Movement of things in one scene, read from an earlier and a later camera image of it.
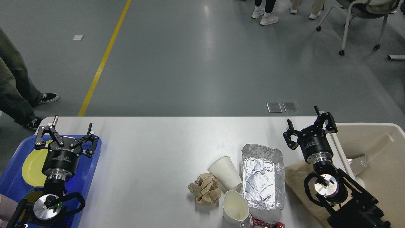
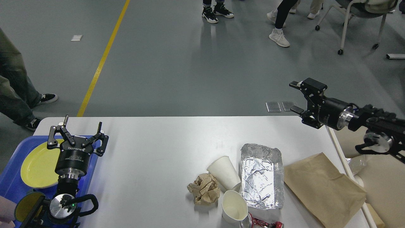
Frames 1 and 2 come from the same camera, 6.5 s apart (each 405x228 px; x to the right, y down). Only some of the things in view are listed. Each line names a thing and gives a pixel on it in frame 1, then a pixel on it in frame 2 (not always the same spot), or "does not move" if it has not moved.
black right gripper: (313, 140) to (334, 113)
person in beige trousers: (317, 6) does not move
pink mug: (8, 206) does not move
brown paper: (207, 188) does not move
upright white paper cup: (235, 208) does not move
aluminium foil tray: (263, 183) does not move
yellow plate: (33, 165) does not move
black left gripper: (61, 161) to (72, 161)
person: (268, 17) to (278, 16)
